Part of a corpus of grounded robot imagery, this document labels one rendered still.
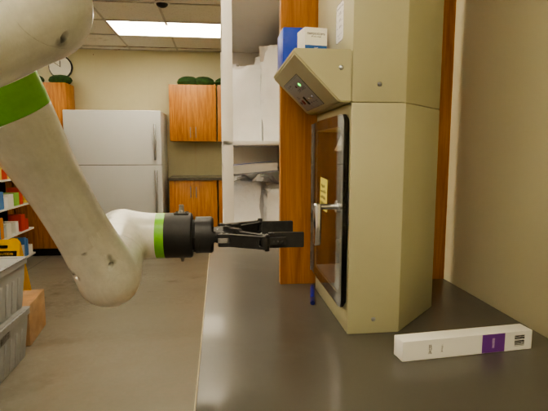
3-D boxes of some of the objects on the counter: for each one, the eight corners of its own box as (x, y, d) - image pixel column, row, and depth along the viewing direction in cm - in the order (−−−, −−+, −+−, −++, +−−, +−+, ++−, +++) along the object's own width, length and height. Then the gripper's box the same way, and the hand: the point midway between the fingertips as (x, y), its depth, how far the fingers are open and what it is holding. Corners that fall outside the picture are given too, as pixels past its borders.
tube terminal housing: (401, 285, 129) (411, -1, 120) (461, 329, 97) (481, -56, 88) (315, 288, 126) (318, -5, 117) (347, 334, 94) (355, -63, 85)
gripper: (190, 227, 81) (309, 225, 83) (196, 209, 105) (289, 207, 108) (191, 268, 82) (308, 265, 84) (197, 240, 106) (289, 238, 109)
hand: (292, 232), depth 96 cm, fingers open, 13 cm apart
